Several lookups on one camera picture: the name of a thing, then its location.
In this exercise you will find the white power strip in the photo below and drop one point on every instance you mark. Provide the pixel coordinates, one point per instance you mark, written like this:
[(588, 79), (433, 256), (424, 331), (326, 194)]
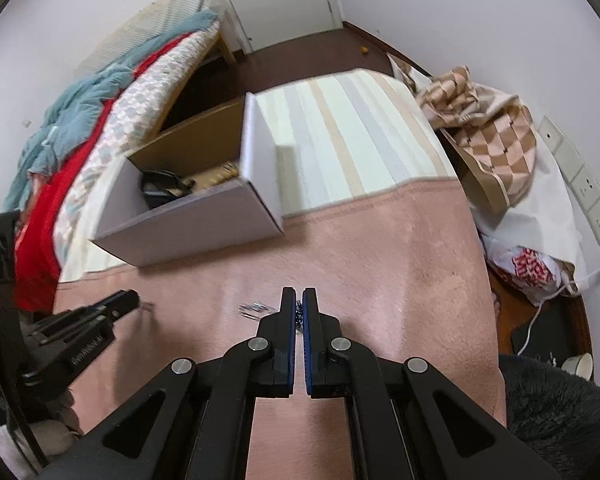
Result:
[(585, 185)]

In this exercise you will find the white door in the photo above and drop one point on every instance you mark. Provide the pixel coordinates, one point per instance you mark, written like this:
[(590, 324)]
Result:
[(280, 0)]

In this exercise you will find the pale quilted mattress pad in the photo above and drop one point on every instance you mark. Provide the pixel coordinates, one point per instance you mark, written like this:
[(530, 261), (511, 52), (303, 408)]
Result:
[(155, 15)]

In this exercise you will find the checkered bed sheet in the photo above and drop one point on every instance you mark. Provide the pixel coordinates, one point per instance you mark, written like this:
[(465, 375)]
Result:
[(145, 95)]

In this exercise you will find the brown checkered cloth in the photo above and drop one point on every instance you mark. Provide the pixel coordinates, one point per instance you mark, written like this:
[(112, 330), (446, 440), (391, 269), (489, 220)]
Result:
[(495, 145)]

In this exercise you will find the white mug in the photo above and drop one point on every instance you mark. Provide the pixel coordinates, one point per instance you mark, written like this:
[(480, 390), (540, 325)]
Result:
[(577, 366)]

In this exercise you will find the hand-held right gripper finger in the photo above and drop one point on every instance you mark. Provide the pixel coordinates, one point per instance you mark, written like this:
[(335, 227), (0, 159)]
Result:
[(294, 345), (306, 345)]

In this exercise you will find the white red-print plastic bag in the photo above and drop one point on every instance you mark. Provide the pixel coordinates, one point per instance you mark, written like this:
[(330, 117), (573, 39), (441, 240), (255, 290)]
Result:
[(525, 265)]

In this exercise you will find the wooden bed frame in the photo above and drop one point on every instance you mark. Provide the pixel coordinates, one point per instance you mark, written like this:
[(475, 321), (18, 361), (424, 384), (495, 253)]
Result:
[(225, 47)]

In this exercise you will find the black bangle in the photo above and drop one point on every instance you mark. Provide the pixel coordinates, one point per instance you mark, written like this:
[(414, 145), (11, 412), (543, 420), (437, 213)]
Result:
[(162, 185)]

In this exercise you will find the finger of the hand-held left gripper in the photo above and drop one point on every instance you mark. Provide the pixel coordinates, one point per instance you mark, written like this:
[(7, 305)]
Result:
[(120, 302)]

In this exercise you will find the white cardboard box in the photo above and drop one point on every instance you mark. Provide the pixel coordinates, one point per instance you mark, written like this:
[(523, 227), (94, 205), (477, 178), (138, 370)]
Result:
[(195, 230)]

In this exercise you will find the pink striped table cloth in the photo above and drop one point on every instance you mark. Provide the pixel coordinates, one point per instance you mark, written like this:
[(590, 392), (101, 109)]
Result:
[(380, 260)]

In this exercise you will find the teal quilt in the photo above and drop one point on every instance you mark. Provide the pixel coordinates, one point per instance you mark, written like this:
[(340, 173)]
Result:
[(80, 100)]

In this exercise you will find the bed with red blanket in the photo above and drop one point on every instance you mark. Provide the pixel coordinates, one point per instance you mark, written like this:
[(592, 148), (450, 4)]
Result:
[(40, 260)]

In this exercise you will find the black mat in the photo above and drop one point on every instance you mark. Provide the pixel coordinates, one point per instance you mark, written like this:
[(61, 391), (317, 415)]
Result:
[(550, 330)]

